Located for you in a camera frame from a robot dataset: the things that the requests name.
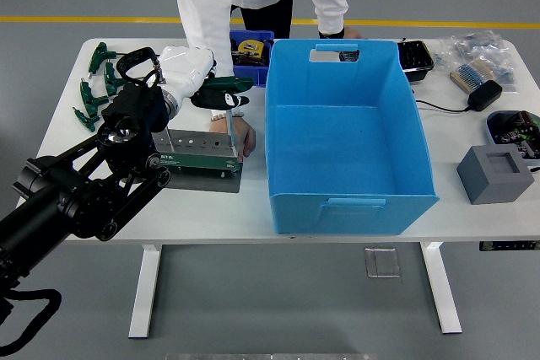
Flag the dark parts pile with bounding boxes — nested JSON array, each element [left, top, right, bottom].
[[231, 51, 270, 68]]

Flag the grey cube with recess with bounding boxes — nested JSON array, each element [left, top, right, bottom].
[[456, 144, 536, 207]]

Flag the yellow floor tape line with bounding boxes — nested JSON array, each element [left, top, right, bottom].
[[0, 15, 540, 30]]

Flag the large green T-handle hex key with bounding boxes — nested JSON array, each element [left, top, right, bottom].
[[203, 76, 256, 157]]

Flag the white table leg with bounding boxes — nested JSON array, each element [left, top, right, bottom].
[[419, 242, 463, 335], [127, 244, 164, 340]]

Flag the yellow tape measure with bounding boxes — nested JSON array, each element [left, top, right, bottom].
[[237, 38, 271, 60]]

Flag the metal floor socket plate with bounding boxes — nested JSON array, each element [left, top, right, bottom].
[[363, 246, 401, 279]]

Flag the large light blue foam box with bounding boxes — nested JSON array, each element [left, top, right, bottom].
[[264, 38, 440, 237]]

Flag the black wrist watch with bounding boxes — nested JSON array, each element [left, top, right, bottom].
[[318, 26, 346, 40]]

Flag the green T-handle key black shaft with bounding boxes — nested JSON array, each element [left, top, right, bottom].
[[87, 42, 123, 76]]

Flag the white bead bracelet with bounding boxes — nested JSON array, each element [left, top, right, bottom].
[[209, 110, 246, 121]]

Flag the clear bags of resistors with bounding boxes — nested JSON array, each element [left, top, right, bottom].
[[434, 30, 518, 94]]

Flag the black adapter cord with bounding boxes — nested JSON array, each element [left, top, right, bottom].
[[414, 99, 473, 115]]

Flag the black plastic tray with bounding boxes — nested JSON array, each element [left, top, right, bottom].
[[397, 40, 435, 84]]

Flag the person's right hand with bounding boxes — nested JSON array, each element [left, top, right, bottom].
[[209, 116, 257, 159]]

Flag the dark blue plastic bin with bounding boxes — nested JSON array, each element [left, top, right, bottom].
[[229, 30, 276, 88]]

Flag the black table control panel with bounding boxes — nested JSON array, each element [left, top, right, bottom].
[[478, 240, 540, 253]]

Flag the black power adapter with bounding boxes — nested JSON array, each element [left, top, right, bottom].
[[467, 79, 504, 113]]

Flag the resistor strip bundle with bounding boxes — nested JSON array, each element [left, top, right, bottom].
[[449, 58, 499, 94]]

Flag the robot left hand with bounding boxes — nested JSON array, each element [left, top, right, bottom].
[[156, 45, 251, 110]]

